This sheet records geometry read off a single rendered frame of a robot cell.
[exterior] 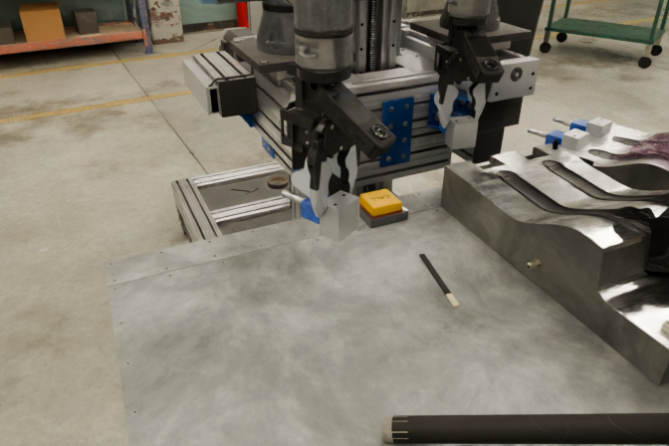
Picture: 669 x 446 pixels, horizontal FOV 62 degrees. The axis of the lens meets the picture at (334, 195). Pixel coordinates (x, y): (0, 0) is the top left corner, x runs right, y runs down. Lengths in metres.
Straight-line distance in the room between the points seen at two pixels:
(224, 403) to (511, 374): 0.37
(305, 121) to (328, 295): 0.28
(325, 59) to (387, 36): 0.78
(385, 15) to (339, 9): 0.77
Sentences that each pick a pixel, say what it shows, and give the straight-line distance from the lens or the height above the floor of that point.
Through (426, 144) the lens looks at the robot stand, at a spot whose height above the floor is 0.76.
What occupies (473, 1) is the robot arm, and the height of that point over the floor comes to 1.18.
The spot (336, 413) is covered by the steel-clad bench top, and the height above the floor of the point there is 0.80.
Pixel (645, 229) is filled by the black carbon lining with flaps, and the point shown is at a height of 0.94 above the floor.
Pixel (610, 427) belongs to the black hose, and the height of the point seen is 0.88.
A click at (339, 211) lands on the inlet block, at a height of 0.96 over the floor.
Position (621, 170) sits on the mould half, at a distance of 1.24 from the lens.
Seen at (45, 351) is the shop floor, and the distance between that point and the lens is 2.16.
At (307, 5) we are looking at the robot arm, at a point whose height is 1.23.
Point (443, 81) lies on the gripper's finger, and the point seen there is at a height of 1.04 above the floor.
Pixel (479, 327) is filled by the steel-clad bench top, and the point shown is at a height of 0.80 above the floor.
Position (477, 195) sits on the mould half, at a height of 0.88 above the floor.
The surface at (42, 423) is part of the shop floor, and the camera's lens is 1.93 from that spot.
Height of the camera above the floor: 1.36
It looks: 29 degrees down
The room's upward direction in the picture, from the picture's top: straight up
